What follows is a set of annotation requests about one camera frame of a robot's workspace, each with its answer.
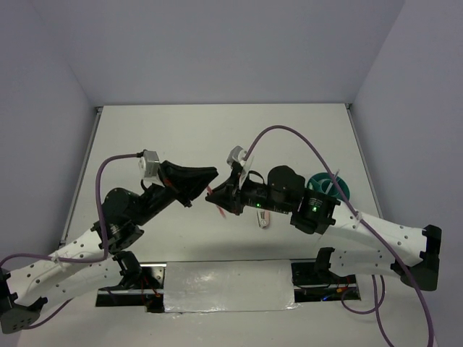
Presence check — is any aluminium table edge rail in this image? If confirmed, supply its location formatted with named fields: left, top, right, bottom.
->
left=344, top=103, right=383, bottom=218

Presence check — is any pink red gel pen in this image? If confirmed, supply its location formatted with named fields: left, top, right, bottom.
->
left=206, top=186, right=226, bottom=219

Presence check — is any silver foil covered panel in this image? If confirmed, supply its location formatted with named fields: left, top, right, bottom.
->
left=163, top=260, right=297, bottom=313

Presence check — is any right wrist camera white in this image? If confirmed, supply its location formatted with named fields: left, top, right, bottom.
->
left=226, top=146, right=254, bottom=184

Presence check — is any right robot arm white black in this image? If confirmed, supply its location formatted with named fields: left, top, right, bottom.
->
left=205, top=163, right=442, bottom=291

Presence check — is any teal round divided organizer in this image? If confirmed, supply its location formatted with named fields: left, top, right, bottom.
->
left=307, top=172, right=350, bottom=200

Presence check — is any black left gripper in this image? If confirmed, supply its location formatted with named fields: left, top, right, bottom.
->
left=135, top=161, right=221, bottom=226

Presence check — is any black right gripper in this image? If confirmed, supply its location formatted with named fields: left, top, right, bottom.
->
left=205, top=166, right=292, bottom=213

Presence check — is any pink mini stapler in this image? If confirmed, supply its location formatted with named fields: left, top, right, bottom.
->
left=257, top=210, right=271, bottom=229

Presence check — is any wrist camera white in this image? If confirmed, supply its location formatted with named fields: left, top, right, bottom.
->
left=226, top=146, right=254, bottom=184
left=138, top=150, right=161, bottom=183

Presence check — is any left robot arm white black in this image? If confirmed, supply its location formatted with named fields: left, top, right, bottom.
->
left=1, top=161, right=218, bottom=334

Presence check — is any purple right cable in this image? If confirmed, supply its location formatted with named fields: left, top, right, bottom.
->
left=242, top=124, right=435, bottom=347

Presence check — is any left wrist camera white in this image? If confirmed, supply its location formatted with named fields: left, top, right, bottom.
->
left=138, top=150, right=161, bottom=183

